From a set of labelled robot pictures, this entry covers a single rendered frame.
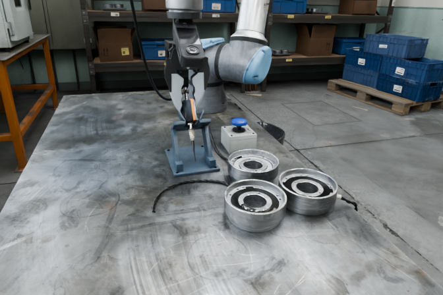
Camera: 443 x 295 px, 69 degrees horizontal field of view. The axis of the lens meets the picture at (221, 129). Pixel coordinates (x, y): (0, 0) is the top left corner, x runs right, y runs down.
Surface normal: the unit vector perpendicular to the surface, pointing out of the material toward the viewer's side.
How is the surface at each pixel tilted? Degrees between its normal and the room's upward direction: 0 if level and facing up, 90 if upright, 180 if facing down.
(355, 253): 0
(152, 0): 82
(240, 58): 73
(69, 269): 0
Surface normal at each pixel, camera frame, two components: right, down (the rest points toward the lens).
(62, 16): 0.29, 0.37
